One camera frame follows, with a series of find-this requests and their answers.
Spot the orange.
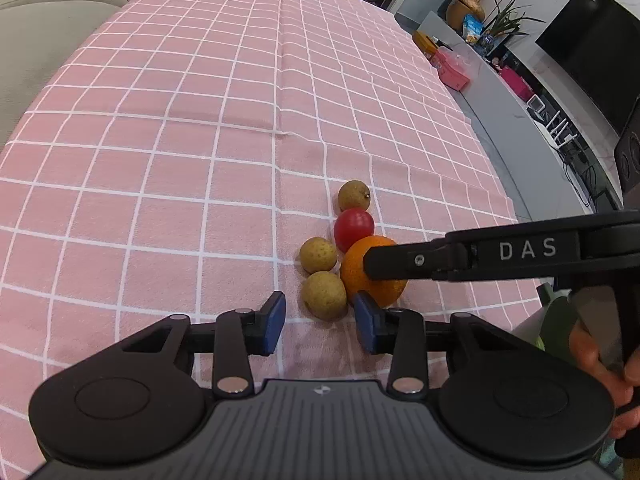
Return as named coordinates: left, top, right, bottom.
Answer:
left=340, top=235, right=407, bottom=308

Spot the brown longan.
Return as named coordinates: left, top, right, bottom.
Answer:
left=337, top=180, right=371, bottom=211
left=302, top=271, right=347, bottom=322
left=299, top=237, right=337, bottom=274

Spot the person's right hand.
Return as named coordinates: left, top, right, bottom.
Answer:
left=568, top=321, right=640, bottom=408

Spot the green fruit bowl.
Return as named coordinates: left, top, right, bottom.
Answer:
left=511, top=282, right=578, bottom=362

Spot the white tv console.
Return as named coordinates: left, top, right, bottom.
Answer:
left=419, top=12, right=620, bottom=221

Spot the magenta box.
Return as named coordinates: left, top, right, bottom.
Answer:
left=500, top=66, right=534, bottom=102

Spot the black television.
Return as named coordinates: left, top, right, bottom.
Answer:
left=536, top=0, right=640, bottom=133

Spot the red cherry tomato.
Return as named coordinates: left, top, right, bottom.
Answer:
left=334, top=208, right=374, bottom=252

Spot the pink storage box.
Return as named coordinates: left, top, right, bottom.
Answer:
left=431, top=48, right=470, bottom=91

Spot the pink checkered tablecloth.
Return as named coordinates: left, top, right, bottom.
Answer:
left=1, top=0, right=516, bottom=479

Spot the green potted plant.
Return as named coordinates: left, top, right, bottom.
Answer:
left=480, top=0, right=544, bottom=39

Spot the blue snack bag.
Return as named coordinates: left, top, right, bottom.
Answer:
left=461, top=14, right=483, bottom=44

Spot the orange box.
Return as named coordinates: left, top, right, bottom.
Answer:
left=412, top=30, right=438, bottom=58

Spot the beige fabric sofa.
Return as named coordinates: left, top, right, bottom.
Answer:
left=1, top=0, right=129, bottom=142

